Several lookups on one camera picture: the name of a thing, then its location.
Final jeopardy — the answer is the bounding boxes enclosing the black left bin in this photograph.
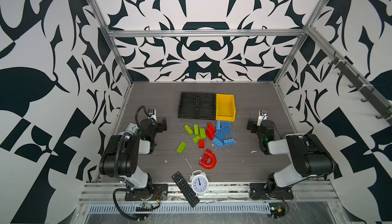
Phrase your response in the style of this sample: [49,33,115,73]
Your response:
[178,92,198,119]

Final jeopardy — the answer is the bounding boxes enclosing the small red lego brick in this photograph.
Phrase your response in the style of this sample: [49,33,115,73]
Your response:
[198,139,205,149]

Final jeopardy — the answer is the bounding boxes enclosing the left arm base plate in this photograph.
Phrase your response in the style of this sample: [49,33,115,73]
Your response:
[125,184,168,201]

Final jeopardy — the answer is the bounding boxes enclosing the black bin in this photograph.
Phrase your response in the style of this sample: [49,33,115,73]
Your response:
[197,93,216,120]
[178,92,198,119]

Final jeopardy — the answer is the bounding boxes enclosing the white cable duct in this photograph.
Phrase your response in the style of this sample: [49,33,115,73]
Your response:
[89,202,271,214]

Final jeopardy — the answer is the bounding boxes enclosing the red lego brick cluster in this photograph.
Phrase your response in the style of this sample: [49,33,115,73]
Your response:
[205,123,216,141]

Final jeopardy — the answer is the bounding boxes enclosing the blue lego brick top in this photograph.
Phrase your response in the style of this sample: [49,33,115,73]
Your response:
[220,121,232,128]

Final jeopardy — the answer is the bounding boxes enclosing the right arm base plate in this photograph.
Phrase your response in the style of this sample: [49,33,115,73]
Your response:
[250,183,294,200]

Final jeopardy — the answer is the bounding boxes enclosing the red arch lego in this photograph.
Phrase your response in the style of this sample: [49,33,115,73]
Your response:
[199,149,217,169]

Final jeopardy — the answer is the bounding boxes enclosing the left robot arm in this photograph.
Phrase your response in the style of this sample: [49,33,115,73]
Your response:
[99,118,167,194]

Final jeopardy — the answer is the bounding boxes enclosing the lone green lego brick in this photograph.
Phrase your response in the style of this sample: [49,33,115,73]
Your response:
[176,142,187,154]

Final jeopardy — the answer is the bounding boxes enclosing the yellow bin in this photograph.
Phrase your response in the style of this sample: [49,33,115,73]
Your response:
[215,93,236,122]

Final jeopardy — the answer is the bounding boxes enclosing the wall hook rail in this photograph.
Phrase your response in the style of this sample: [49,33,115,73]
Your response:
[329,52,392,126]

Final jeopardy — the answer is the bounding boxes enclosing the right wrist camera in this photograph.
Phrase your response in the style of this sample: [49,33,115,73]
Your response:
[257,110,267,126]

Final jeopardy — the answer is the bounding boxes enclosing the green lego brick right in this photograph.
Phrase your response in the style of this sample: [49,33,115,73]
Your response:
[199,128,206,140]

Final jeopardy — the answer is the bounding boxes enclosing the white twin-bell alarm clock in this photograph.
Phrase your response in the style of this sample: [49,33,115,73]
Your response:
[190,170,209,196]

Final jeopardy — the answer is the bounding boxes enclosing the black remote control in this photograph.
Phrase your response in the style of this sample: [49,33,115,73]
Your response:
[172,172,200,208]

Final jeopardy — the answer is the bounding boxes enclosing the small green square clock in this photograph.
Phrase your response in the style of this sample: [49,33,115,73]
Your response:
[125,123,139,135]

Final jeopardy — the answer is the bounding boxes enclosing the green lego brick upright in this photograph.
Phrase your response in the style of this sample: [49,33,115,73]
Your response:
[194,125,200,136]

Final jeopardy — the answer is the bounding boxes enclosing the black middle bin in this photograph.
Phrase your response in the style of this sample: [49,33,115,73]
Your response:
[197,93,216,120]

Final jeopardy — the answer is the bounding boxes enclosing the green lego brick left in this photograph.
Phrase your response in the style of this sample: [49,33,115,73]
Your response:
[184,125,194,135]

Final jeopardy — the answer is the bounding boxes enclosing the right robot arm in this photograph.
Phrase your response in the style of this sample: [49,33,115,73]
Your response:
[247,118,336,199]

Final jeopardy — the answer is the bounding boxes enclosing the blue lego brick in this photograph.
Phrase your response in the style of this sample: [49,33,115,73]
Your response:
[212,137,224,148]
[220,121,232,128]
[214,131,226,141]
[223,138,235,146]
[220,126,232,136]

